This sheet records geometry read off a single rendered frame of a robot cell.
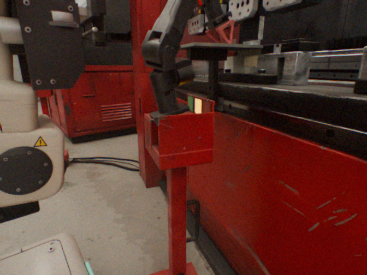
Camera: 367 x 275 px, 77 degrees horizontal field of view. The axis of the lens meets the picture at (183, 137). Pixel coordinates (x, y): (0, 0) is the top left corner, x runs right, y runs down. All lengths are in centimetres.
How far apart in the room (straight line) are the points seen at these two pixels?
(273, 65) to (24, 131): 71
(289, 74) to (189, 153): 39
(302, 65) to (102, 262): 121
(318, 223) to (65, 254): 83
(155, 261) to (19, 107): 99
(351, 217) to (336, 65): 59
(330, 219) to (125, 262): 99
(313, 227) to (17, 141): 66
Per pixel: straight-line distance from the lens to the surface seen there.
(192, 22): 135
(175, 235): 86
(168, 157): 62
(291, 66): 78
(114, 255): 137
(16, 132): 55
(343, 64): 99
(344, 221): 58
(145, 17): 170
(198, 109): 71
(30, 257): 107
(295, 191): 64
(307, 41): 110
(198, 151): 64
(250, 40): 96
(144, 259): 132
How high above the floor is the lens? 93
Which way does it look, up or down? 17 degrees down
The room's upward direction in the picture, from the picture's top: straight up
